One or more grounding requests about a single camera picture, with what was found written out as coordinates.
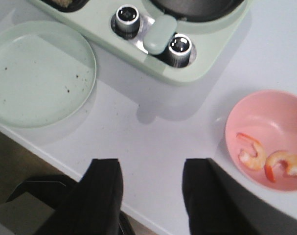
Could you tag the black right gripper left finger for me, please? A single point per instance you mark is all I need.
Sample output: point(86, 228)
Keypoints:
point(93, 207)

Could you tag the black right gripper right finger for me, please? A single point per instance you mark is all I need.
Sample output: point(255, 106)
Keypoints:
point(209, 208)

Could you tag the cooked shrimp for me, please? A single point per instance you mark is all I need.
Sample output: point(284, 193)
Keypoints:
point(288, 159)
point(253, 159)

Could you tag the white bread slice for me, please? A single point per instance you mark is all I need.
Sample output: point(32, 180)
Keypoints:
point(63, 3)

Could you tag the black robot base below table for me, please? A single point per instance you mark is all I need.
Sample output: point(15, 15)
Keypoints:
point(53, 190)

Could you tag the mint green breakfast maker base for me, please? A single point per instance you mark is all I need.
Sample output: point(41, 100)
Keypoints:
point(147, 50)

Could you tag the pink bowl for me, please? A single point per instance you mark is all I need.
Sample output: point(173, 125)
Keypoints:
point(269, 116)

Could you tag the mint green round plate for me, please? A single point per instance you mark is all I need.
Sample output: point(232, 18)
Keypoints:
point(47, 72)

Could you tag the right silver control knob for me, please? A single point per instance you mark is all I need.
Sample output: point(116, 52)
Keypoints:
point(179, 50)

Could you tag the silver control knob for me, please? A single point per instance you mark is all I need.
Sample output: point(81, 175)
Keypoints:
point(179, 50)
point(127, 19)

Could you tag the left silver control knob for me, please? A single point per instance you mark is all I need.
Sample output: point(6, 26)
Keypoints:
point(127, 19)

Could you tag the black round frying pan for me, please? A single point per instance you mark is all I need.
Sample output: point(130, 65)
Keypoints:
point(197, 11)

